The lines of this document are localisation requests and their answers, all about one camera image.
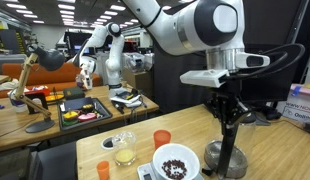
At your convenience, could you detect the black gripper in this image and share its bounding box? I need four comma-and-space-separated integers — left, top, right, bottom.
208, 71, 253, 130

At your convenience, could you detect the glass electric kettle black handle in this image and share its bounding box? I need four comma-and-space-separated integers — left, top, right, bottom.
201, 111, 258, 180

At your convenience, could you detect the dark green box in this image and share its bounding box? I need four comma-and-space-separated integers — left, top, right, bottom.
62, 86, 86, 101

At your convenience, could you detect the orange sofa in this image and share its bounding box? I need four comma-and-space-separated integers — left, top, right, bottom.
0, 62, 103, 100

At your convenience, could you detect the dark toy burger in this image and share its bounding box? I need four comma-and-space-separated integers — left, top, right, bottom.
80, 103, 95, 114

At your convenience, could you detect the pink toy food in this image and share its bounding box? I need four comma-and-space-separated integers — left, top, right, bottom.
78, 112, 98, 123

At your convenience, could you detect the yellow toy food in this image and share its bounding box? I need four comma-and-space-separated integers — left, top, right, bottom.
62, 110, 80, 122

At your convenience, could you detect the black tray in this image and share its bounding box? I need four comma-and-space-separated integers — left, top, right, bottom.
57, 96, 114, 132

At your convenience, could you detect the black flat device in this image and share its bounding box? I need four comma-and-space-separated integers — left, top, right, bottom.
264, 109, 283, 121

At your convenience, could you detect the clear plastic box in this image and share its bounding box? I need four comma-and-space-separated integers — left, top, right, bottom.
123, 52, 155, 73

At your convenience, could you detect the wooden desk lamp black shade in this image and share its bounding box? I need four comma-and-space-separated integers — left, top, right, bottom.
14, 44, 67, 134

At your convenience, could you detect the white printed cardboard box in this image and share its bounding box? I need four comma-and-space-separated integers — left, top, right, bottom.
282, 83, 310, 125

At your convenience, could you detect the large orange plastic cup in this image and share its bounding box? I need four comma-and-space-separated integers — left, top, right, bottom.
153, 129, 172, 151

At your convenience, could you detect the heap of red beans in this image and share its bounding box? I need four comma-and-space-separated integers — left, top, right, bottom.
160, 159, 188, 180

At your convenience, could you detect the white ceramic bowl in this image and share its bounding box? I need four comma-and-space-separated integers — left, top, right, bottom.
152, 143, 201, 180

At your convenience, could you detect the clear jar with yellow contents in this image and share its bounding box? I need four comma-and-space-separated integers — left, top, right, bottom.
111, 131, 138, 167

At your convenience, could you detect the small orange plastic cup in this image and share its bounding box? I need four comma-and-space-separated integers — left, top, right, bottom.
96, 160, 111, 180

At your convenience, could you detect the grey digital kitchen scale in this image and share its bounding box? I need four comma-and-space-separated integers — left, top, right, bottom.
136, 162, 205, 180

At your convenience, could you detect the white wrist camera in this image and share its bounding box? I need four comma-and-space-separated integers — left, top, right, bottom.
179, 68, 230, 89

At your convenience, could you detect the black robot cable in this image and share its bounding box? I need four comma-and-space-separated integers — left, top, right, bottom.
224, 43, 306, 83

